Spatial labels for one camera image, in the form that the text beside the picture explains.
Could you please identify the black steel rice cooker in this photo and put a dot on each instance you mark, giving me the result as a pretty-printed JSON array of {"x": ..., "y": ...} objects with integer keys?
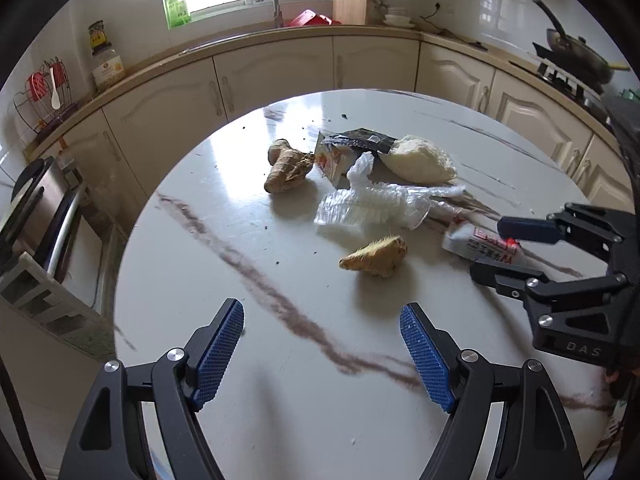
[{"x": 40, "y": 195}]

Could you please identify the cream base cabinets with countertop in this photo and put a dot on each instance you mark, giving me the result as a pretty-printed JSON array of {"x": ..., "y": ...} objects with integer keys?
[{"x": 280, "y": 65}]

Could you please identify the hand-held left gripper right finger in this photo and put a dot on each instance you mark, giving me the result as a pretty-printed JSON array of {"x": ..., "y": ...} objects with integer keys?
[{"x": 425, "y": 355}]

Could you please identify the red white snack packet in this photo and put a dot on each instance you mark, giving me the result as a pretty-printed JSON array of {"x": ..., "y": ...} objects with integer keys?
[{"x": 332, "y": 161}]

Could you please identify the red plastic basket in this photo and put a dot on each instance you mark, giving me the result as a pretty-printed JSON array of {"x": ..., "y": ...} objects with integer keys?
[{"x": 310, "y": 19}]

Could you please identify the white storage rack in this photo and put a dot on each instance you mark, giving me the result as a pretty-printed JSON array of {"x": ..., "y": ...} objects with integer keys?
[{"x": 50, "y": 305}]

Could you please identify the round marble table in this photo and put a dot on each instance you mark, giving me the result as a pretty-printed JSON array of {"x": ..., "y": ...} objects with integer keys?
[{"x": 250, "y": 220}]

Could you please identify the small ginger piece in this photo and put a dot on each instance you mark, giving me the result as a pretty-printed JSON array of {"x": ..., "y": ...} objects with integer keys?
[{"x": 375, "y": 257}]

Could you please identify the clear plastic wrapper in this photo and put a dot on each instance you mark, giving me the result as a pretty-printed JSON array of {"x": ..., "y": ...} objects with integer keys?
[{"x": 370, "y": 205}]

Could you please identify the wooden cutting board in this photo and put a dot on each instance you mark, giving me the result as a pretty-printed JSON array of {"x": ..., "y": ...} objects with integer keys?
[{"x": 351, "y": 4}]

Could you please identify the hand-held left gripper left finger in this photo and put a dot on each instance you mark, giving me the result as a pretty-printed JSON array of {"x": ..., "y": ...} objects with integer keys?
[{"x": 220, "y": 355}]

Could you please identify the plastic bag with white bun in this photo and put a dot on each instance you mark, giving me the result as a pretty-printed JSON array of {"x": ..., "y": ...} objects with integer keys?
[{"x": 422, "y": 157}]

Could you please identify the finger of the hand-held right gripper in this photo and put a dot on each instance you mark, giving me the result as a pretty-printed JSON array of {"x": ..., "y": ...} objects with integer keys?
[
  {"x": 500, "y": 277},
  {"x": 530, "y": 229}
]

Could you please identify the green bottle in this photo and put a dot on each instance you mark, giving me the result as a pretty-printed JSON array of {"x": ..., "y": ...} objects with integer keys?
[{"x": 177, "y": 10}]

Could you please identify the yellow label bottle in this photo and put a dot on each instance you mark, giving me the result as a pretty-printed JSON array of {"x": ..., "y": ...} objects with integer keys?
[{"x": 97, "y": 35}]

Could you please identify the white wrapper red print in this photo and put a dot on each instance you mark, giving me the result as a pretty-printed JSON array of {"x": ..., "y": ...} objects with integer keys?
[{"x": 472, "y": 246}]

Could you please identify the stack of white bowls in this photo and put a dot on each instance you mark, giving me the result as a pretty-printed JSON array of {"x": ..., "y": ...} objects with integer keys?
[{"x": 398, "y": 16}]

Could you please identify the large ginger root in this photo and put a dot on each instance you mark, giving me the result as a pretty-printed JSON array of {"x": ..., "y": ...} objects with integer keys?
[{"x": 285, "y": 165}]

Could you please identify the black gas stove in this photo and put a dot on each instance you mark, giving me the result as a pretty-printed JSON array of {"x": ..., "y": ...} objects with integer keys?
[{"x": 565, "y": 87}]

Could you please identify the wall socket with plug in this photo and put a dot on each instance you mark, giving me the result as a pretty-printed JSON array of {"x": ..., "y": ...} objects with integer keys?
[{"x": 441, "y": 6}]

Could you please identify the black frying pan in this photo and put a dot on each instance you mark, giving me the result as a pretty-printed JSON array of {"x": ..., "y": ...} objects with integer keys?
[{"x": 580, "y": 52}]

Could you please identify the clear jar white label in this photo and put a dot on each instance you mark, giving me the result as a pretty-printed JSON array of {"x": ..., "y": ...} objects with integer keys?
[{"x": 107, "y": 69}]

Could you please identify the black packet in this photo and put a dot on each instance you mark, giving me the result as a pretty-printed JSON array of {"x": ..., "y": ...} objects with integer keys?
[{"x": 357, "y": 140}]

